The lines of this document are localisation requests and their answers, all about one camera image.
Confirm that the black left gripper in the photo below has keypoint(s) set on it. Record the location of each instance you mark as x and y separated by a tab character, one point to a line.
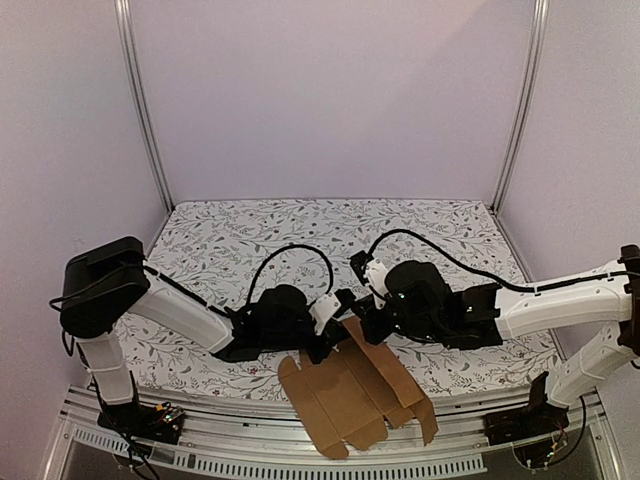
334	334

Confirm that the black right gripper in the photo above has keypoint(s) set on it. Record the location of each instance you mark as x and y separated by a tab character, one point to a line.
373	320

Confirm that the brown cardboard box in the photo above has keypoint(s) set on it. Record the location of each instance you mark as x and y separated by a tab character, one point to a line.
355	395

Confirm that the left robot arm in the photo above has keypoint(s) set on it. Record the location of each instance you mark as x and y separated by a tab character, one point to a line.
104	284

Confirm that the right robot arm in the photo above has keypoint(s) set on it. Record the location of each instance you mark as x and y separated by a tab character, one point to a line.
412	300

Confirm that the floral patterned table mat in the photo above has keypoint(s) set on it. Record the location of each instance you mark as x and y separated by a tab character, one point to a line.
228	251

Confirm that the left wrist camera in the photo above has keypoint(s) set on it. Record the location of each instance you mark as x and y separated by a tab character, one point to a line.
330	306

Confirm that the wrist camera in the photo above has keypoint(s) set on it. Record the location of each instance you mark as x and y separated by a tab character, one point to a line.
371	273
330	306

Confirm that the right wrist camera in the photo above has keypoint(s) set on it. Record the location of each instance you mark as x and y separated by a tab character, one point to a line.
371	273

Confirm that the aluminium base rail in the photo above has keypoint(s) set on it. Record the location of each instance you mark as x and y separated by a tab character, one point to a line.
226	438

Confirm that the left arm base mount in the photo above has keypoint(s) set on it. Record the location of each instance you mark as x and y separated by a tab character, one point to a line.
160	423

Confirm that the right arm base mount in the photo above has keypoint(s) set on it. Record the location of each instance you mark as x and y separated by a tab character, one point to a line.
537	417

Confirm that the right aluminium frame post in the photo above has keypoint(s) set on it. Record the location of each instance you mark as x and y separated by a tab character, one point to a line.
532	65

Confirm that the aluminium frame post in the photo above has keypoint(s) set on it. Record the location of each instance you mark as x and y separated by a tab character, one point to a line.
126	32
532	65

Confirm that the left aluminium frame post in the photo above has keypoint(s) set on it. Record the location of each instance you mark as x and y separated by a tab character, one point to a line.
126	32

